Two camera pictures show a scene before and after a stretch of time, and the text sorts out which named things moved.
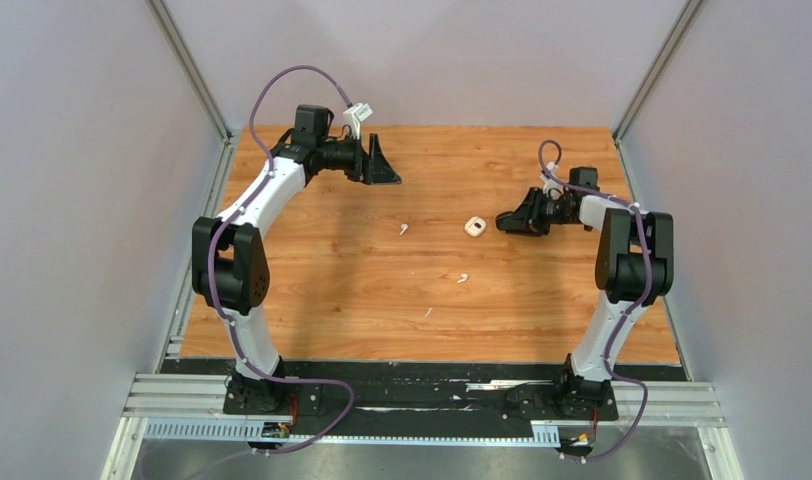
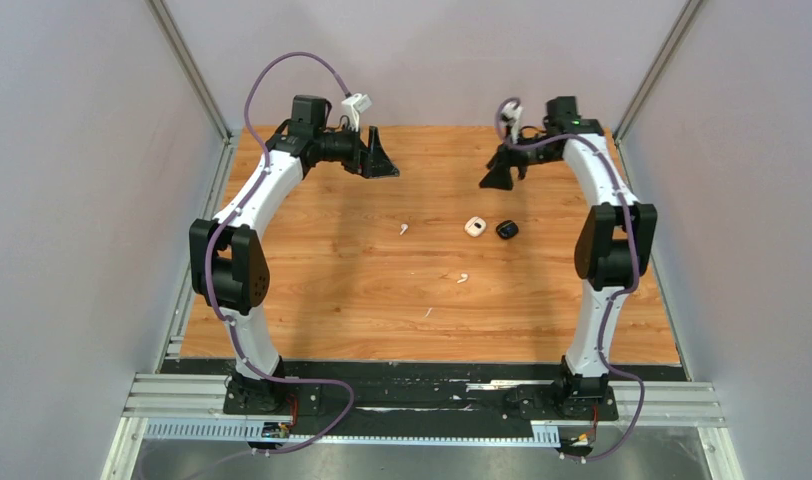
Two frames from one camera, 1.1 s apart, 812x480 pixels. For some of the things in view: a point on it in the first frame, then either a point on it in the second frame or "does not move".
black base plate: (428, 389) does not move
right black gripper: (526, 219) -> (500, 176)
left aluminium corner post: (171, 32) does not move
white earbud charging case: (475, 226) does not move
